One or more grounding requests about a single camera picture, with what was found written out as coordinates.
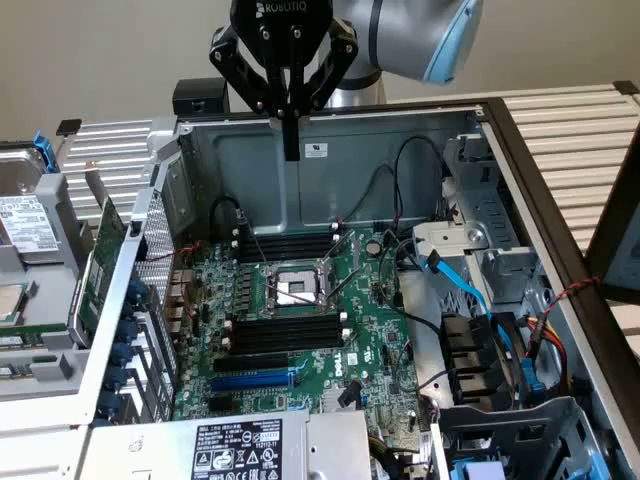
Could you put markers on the green Dell motherboard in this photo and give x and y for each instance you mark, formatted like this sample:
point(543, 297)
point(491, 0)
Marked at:
point(370, 320)

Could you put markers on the blue plastic connector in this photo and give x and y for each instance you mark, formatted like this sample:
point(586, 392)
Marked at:
point(534, 387)

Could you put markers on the short black expansion slot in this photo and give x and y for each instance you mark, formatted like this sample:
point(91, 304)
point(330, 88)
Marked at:
point(220, 405)

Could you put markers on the silver power supply with label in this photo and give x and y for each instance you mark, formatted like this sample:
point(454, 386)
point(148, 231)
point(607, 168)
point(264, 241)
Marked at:
point(150, 450)

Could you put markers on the metal disk bay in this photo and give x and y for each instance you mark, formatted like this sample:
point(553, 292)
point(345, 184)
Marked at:
point(445, 235)

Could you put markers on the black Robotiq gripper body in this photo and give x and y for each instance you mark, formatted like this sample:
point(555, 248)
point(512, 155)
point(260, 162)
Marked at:
point(280, 25)

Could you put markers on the silver chipset heatsink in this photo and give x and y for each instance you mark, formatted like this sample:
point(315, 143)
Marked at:
point(332, 400)

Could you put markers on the round coin battery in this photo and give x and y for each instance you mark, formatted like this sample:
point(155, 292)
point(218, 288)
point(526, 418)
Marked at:
point(374, 247)

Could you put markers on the blue expansion slot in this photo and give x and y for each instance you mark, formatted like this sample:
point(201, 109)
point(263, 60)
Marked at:
point(250, 382)

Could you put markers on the silver CPU chip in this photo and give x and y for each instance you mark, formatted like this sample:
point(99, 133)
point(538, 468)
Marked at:
point(10, 300)

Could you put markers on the thin metal locking lever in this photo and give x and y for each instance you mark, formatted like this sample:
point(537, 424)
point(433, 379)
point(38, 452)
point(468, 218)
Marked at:
point(345, 284)
point(260, 247)

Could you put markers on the grey parts rack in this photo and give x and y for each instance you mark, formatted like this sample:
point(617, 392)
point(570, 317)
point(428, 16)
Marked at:
point(65, 360)

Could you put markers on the blue plastic block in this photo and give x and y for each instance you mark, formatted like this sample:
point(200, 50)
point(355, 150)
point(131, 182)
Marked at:
point(475, 471)

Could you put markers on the silver hard disk with label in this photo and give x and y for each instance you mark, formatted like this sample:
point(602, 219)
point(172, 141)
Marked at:
point(25, 225)

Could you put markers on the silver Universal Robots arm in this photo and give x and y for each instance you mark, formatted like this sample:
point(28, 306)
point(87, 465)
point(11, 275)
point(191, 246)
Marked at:
point(400, 35)

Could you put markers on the open grey PC case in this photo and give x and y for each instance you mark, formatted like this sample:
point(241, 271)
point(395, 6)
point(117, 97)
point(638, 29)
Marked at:
point(260, 190)

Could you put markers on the black table end cap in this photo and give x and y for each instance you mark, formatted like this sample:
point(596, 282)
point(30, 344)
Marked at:
point(68, 127)
point(626, 88)

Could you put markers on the long black expansion slot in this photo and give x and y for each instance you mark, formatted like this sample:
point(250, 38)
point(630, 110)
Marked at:
point(250, 362)

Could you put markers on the tall metal drive cage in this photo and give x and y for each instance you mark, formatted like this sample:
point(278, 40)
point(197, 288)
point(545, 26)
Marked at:
point(480, 200)

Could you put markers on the black box device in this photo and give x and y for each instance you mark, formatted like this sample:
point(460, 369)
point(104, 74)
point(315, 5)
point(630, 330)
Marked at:
point(195, 97)

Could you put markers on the open metal socket cover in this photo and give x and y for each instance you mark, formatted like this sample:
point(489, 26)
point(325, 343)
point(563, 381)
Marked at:
point(345, 250)

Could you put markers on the grey cage with cross braces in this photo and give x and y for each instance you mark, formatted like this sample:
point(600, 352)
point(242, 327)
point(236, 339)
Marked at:
point(500, 425)

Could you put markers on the green graphics card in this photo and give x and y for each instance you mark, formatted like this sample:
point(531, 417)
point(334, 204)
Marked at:
point(102, 260)

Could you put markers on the silver rear port block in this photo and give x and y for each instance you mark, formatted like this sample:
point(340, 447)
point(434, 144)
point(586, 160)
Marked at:
point(180, 300)

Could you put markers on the black framed panel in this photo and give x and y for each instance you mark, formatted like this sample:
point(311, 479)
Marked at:
point(625, 255)

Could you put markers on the blue disk rail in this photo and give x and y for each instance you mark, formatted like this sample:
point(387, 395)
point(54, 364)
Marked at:
point(46, 150)

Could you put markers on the CPU socket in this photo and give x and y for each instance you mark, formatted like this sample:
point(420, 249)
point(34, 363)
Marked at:
point(292, 287)

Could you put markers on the blue card retention clip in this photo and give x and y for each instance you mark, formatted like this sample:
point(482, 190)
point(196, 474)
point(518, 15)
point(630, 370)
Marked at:
point(120, 354)
point(107, 402)
point(127, 330)
point(114, 376)
point(136, 292)

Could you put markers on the white sticker label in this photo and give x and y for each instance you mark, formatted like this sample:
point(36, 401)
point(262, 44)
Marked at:
point(316, 149)

